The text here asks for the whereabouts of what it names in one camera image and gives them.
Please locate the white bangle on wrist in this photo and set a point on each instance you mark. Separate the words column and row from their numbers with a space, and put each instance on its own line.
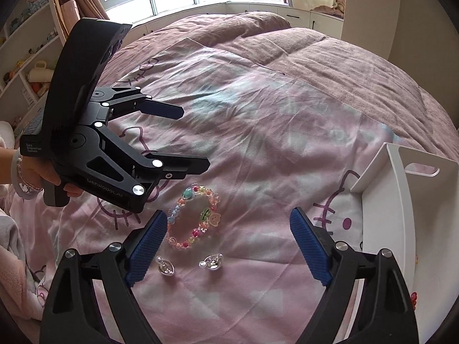
column 23, row 189

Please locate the silver pearl brooch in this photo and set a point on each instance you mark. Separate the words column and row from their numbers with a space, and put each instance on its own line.
column 212, row 262
column 165, row 266

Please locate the white wall shelf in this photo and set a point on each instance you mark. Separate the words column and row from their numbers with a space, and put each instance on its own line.
column 31, row 43

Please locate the person's left hand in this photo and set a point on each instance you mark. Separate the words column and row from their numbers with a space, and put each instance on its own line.
column 34, row 170

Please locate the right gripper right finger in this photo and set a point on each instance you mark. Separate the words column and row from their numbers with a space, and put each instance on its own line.
column 385, row 313

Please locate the white storage tray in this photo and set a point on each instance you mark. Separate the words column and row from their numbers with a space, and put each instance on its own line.
column 410, row 206

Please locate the pink Hello Kitty duvet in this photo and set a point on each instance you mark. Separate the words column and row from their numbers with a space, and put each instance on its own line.
column 288, row 118

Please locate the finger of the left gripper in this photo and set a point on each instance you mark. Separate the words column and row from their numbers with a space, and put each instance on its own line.
column 157, row 109
column 175, row 167

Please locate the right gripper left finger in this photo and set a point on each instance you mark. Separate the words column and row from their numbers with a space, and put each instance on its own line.
column 72, row 313

